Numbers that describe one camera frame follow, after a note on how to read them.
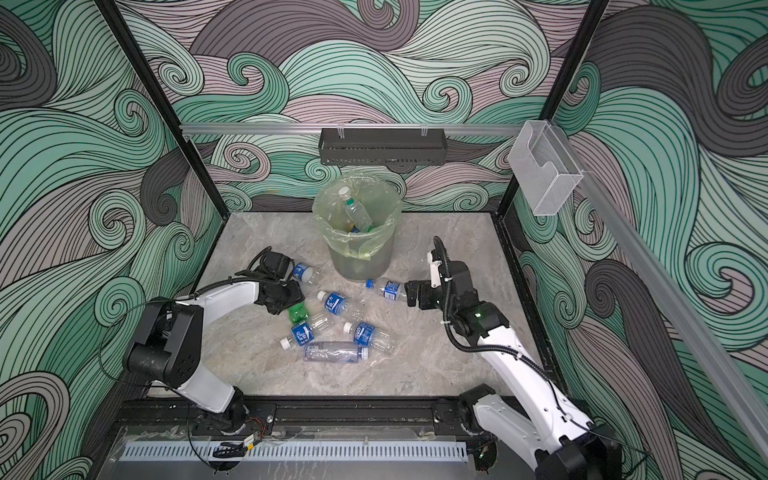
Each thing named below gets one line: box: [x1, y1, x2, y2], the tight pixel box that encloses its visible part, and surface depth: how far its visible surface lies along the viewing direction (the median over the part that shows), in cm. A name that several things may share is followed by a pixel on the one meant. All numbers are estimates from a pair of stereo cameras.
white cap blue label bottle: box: [316, 290, 361, 318], surface depth 91 cm
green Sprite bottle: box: [288, 301, 309, 325], surface depth 89 cm
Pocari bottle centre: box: [343, 322, 396, 353], surface depth 84 cm
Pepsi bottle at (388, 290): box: [365, 278, 407, 301], surface depth 95 cm
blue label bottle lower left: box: [280, 313, 332, 351], surface depth 85 cm
